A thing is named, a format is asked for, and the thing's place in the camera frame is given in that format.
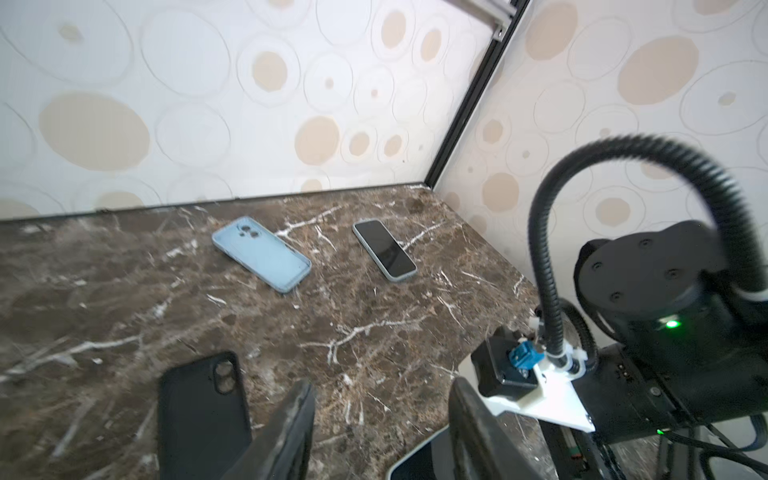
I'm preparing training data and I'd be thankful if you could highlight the black corrugated right cable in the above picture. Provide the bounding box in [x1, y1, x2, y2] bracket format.
[527, 134, 768, 367]

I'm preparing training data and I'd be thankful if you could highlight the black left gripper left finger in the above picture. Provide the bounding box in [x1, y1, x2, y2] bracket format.
[222, 380, 316, 479]

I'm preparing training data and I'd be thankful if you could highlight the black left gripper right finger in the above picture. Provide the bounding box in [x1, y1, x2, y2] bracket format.
[448, 377, 541, 480]

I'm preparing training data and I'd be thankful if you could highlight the black phone case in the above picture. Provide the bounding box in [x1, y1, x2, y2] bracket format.
[158, 351, 251, 479]

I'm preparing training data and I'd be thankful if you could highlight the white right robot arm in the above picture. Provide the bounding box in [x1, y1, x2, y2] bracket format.
[574, 221, 767, 443]

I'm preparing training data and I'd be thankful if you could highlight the light blue case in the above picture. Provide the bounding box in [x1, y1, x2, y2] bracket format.
[212, 217, 312, 294]
[352, 218, 419, 283]
[385, 424, 451, 480]

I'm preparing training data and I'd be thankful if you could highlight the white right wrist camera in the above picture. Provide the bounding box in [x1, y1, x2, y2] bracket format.
[458, 335, 596, 433]

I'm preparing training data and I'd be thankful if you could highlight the white-edged phone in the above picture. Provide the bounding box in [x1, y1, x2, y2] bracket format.
[352, 218, 419, 283]

